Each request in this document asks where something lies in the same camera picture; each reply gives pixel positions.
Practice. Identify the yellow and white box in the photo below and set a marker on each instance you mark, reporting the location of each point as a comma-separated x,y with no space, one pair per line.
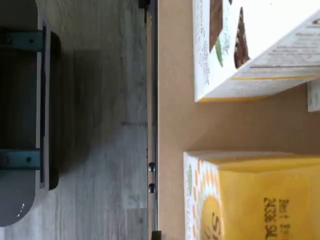
250,195

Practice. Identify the dark gray base plate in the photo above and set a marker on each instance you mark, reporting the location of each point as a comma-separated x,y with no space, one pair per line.
17,100

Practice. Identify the teal aluminium bracket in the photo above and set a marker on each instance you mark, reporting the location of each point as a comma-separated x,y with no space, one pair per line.
21,158
22,41

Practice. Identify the silver shelf bolt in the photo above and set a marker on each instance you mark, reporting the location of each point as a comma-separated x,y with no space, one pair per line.
151,188
151,167

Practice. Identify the white box with brown picture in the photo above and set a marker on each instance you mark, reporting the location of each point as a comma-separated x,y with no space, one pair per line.
262,35

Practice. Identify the gray metal strip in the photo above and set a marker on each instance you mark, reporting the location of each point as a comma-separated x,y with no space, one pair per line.
43,112

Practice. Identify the dark metal shelf rail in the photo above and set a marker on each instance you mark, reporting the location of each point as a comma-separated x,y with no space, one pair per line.
153,87

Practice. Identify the small white box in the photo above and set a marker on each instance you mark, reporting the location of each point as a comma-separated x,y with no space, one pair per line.
314,96

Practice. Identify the wooden shelf board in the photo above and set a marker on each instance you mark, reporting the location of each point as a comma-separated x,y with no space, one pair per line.
172,112

